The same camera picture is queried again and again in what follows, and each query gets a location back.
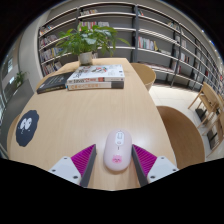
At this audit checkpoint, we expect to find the small green plant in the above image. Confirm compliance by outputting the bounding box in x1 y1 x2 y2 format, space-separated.
13 70 28 88

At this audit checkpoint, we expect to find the black book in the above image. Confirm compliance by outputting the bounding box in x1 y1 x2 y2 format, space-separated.
36 71 75 95

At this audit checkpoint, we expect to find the white illustrated book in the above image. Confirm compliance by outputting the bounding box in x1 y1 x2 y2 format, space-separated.
66 64 126 84

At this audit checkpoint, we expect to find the dark fuzzy-creature mouse pad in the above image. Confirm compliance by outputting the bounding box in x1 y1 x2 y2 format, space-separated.
15 109 40 148

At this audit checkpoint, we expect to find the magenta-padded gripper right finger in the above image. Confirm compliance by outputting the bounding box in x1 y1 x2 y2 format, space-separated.
131 143 179 188

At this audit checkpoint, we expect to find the pink computer mouse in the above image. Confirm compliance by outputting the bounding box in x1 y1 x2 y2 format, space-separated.
102 129 133 172

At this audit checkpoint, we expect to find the grey shelf unit with books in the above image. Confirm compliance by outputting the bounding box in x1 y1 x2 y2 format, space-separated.
37 2 224 98

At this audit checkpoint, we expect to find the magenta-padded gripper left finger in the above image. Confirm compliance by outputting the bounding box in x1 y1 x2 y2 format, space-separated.
48 143 98 188

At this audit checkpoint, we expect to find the green potted plant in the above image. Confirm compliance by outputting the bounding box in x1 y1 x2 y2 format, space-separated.
54 22 131 66

